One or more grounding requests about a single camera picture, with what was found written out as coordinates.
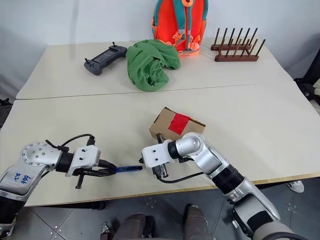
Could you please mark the dark rounded shape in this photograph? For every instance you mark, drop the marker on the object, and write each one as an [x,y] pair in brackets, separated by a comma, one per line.
[197,222]
[135,227]

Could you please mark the red tape patch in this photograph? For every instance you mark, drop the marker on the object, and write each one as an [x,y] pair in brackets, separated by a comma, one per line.
[178,123]

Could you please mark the dark wooden peg rack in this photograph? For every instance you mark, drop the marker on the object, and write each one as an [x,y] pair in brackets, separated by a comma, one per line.
[237,58]

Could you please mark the dark grey handheld controller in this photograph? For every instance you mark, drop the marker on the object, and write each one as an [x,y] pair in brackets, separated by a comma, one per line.
[105,57]

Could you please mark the crumpled green cloth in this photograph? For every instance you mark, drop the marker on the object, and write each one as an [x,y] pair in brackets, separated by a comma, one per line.
[145,65]

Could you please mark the brown cardboard box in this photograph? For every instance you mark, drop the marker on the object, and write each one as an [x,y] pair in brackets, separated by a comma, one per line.
[162,122]

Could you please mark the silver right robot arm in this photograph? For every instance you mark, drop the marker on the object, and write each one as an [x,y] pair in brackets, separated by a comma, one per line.
[212,157]

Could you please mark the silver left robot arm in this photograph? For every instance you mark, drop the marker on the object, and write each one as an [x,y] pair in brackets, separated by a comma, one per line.
[32,155]

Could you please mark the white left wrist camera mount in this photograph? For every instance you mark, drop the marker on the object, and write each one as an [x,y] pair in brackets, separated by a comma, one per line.
[85,155]

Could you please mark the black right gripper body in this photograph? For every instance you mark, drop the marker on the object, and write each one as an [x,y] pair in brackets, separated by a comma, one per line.
[160,172]

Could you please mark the white shoe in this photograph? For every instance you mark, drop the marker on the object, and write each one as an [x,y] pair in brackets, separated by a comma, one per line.
[296,187]

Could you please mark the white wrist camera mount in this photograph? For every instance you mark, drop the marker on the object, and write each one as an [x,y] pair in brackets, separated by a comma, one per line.
[156,153]
[85,155]

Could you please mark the orange and teal backpack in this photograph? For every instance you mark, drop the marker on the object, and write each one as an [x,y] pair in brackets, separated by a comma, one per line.
[175,22]

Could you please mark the black stand leg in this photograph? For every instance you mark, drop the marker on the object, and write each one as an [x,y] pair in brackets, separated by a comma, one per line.
[4,102]

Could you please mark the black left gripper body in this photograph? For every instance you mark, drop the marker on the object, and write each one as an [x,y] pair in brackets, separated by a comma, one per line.
[86,172]

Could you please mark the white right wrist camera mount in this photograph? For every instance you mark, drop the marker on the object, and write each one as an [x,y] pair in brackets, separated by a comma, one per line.
[156,153]

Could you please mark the black chair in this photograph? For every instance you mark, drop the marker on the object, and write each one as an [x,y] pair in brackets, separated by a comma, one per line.
[308,85]

